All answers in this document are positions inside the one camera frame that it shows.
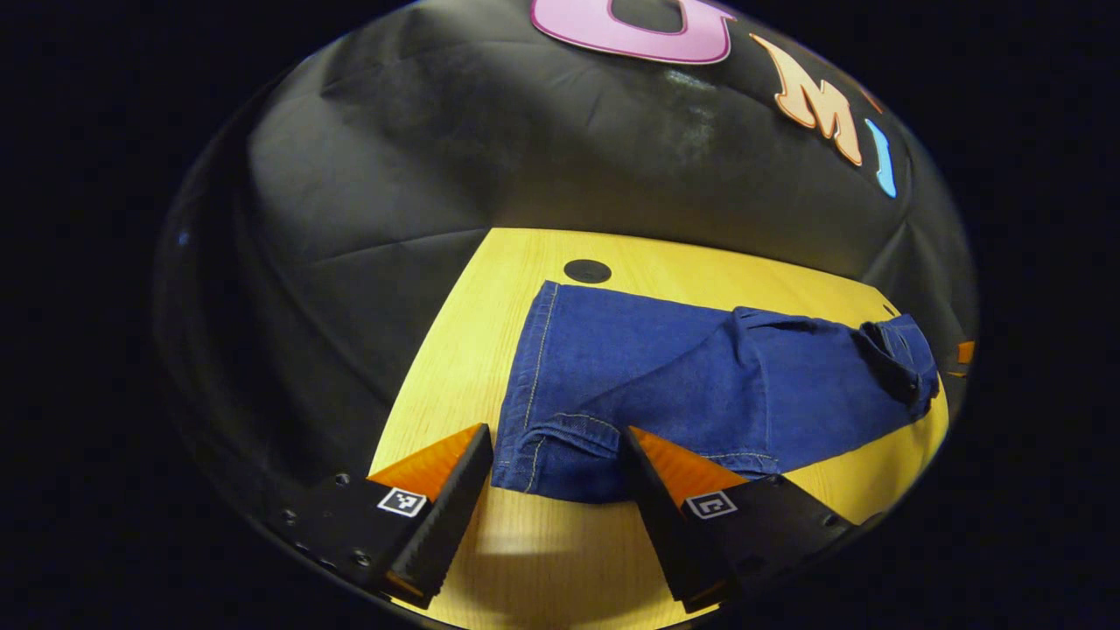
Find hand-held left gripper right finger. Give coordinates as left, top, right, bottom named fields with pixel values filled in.
left=619, top=426, right=863, bottom=613

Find blue denim jeans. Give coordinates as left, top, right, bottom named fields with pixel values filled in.
left=490, top=280, right=942, bottom=506

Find black backdrop cloth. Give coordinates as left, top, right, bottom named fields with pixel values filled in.
left=157, top=0, right=979, bottom=491

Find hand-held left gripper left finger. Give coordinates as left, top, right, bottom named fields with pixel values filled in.
left=267, top=423, right=495, bottom=611

